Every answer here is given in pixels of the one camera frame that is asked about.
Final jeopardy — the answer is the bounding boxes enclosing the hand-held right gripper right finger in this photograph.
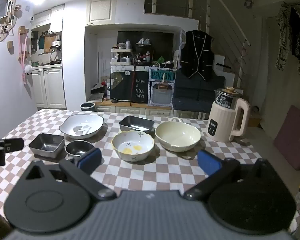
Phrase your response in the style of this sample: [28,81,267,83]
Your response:
[184,150,278,201]

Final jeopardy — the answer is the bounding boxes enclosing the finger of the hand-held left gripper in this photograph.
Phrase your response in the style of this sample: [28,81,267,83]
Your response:
[0,138,25,153]

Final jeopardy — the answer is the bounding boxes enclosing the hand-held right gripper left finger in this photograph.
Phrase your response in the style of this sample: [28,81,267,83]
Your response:
[24,147,117,202]

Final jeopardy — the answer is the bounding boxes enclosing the square steel container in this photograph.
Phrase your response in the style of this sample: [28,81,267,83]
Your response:
[29,133,65,158]

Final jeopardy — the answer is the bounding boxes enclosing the white plate with blue rim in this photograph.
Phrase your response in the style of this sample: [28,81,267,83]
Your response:
[59,114,104,139]

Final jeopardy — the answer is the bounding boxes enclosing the cream bowl with handles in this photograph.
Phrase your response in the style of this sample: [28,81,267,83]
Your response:
[154,117,201,152]

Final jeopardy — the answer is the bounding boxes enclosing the round steel bowl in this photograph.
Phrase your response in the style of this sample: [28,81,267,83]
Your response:
[65,140,95,158]

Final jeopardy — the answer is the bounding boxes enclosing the floral bowl with yellow rim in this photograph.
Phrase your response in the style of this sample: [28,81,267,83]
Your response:
[111,131,155,162]

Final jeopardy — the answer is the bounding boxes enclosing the cream electric kettle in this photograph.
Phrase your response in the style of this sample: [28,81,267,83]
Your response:
[206,87,250,142]

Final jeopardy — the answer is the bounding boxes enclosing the brown white checkered tablecloth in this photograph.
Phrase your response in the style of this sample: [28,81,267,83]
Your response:
[0,108,300,230]

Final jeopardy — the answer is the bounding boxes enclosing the dark trash bin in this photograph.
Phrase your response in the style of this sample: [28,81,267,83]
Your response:
[80,102,95,112]

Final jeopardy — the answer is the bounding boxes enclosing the rectangular steel tray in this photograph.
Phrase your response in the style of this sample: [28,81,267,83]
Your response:
[119,115,155,134]

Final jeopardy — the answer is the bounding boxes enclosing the low drawer cabinet wooden top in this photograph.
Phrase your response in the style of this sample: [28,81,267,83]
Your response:
[89,100,173,117]

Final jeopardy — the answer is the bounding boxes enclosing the dark blue sofa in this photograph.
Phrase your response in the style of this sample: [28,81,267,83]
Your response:
[172,70,225,113]

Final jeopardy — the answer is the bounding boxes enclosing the white kitchen cabinets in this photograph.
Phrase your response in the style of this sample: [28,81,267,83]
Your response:
[31,65,67,109]

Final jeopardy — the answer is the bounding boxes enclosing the white box with teal label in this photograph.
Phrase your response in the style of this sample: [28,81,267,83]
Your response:
[148,67,176,106]

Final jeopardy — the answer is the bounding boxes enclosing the black lettered board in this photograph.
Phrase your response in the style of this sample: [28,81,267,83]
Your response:
[110,70,150,103]

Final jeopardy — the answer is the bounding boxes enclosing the pink floor cushion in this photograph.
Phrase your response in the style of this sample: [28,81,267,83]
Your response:
[274,105,300,170]

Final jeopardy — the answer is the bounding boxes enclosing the white shelf rack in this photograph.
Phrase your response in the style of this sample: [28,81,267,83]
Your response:
[111,48,133,65]

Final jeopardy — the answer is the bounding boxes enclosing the black vest with white trim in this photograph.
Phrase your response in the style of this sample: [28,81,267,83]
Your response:
[180,30,214,82]

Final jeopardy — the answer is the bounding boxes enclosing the hanging black white clothes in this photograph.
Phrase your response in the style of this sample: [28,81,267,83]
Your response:
[276,5,300,75]

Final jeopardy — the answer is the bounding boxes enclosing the white upper cabinet door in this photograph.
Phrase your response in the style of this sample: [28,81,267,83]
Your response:
[87,0,118,25]

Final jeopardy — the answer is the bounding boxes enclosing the wall photo collage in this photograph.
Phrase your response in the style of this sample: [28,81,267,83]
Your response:
[0,0,23,43]

